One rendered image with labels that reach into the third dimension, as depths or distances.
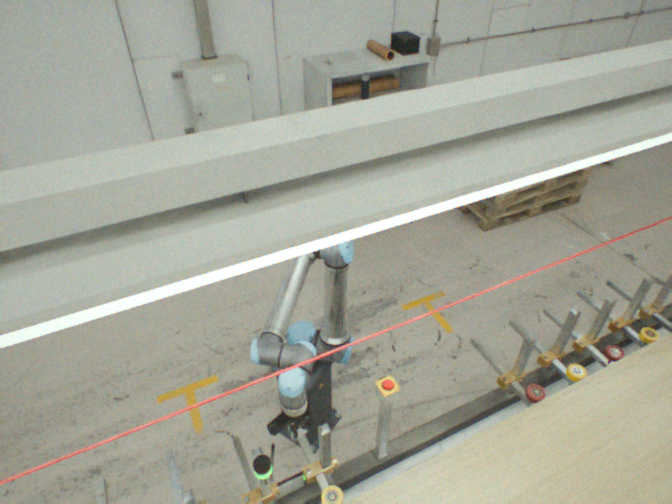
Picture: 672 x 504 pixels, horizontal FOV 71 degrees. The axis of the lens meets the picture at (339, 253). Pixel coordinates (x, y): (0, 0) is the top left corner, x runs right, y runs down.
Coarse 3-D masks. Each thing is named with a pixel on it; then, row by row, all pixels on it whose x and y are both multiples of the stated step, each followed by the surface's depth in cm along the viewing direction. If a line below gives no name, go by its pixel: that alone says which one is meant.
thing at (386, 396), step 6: (384, 378) 176; (390, 378) 176; (378, 384) 174; (396, 384) 174; (378, 390) 174; (384, 390) 172; (390, 390) 172; (396, 390) 172; (378, 396) 176; (384, 396) 170; (390, 396) 172; (396, 396) 174; (384, 402) 173; (390, 402) 175
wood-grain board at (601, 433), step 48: (576, 384) 211; (624, 384) 211; (480, 432) 194; (528, 432) 194; (576, 432) 194; (624, 432) 194; (432, 480) 178; (480, 480) 179; (528, 480) 179; (576, 480) 179; (624, 480) 179
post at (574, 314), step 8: (576, 312) 210; (568, 320) 215; (576, 320) 214; (568, 328) 217; (560, 336) 223; (568, 336) 221; (560, 344) 224; (560, 352) 228; (544, 368) 240; (552, 368) 236
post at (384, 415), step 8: (384, 408) 179; (384, 416) 183; (384, 424) 187; (384, 432) 192; (376, 440) 200; (384, 440) 196; (376, 448) 203; (384, 448) 201; (376, 456) 204; (384, 456) 204
